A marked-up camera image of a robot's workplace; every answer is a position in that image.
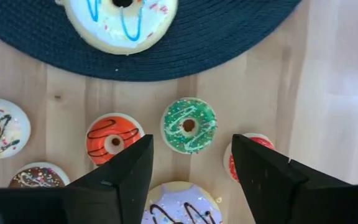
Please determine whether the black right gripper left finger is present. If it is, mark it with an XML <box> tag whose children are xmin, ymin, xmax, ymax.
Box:
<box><xmin>62</xmin><ymin>134</ymin><xmax>154</xmax><ymax>224</ymax></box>

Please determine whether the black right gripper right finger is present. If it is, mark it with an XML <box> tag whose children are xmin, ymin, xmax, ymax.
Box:
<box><xmin>231</xmin><ymin>133</ymin><xmax>351</xmax><ymax>224</ymax></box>

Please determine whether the small red sprinkled donut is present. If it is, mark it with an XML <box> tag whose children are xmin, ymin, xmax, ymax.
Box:
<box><xmin>223</xmin><ymin>133</ymin><xmax>275</xmax><ymax>184</ymax></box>

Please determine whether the small orange donut chocolate drizzle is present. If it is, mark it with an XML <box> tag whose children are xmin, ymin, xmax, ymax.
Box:
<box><xmin>85</xmin><ymin>112</ymin><xmax>145</xmax><ymax>166</ymax></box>

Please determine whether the large purple donut chocolate drizzle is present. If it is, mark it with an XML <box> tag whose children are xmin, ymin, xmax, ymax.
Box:
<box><xmin>140</xmin><ymin>180</ymin><xmax>224</xmax><ymax>224</ymax></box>

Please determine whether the small brown chocolate donut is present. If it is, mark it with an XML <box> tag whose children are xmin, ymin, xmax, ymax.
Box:
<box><xmin>7</xmin><ymin>161</ymin><xmax>71</xmax><ymax>189</ymax></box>

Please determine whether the small green donut white drizzle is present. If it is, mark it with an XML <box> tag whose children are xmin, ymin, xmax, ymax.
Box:
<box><xmin>160</xmin><ymin>97</ymin><xmax>218</xmax><ymax>155</ymax></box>

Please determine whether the small white donut chocolate drizzle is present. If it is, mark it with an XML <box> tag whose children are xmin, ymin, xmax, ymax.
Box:
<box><xmin>0</xmin><ymin>98</ymin><xmax>32</xmax><ymax>161</ymax></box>

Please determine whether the large white donut blue drizzle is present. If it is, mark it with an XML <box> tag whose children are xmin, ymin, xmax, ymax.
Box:
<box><xmin>55</xmin><ymin>0</ymin><xmax>179</xmax><ymax>56</ymax></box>

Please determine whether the dark blue round placemat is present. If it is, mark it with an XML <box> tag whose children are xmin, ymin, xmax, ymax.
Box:
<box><xmin>0</xmin><ymin>0</ymin><xmax>303</xmax><ymax>82</ymax></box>

